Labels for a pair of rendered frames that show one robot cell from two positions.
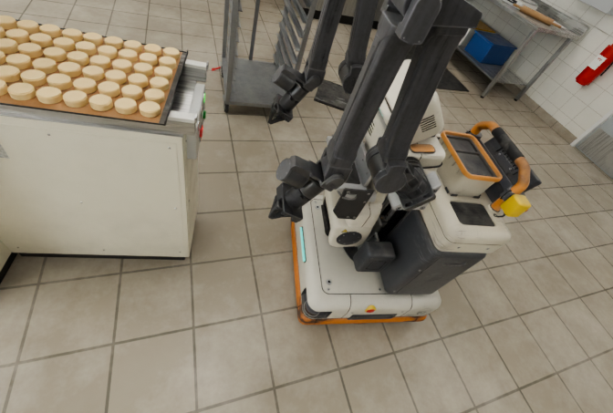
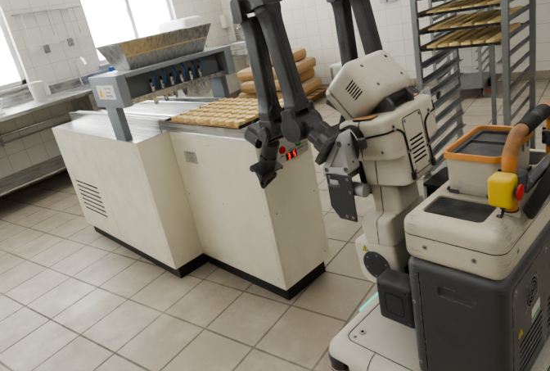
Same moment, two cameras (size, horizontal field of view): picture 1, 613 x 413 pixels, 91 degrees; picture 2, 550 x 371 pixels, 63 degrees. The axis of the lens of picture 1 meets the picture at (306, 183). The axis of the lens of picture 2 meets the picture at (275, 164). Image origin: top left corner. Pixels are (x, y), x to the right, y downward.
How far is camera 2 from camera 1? 1.36 m
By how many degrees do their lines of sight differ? 63
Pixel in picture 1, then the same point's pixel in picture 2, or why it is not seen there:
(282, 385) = not seen: outside the picture
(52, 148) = (209, 155)
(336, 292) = (361, 343)
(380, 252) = (394, 280)
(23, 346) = (172, 306)
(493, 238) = (462, 233)
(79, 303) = (210, 297)
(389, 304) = not seen: outside the picture
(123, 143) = (232, 149)
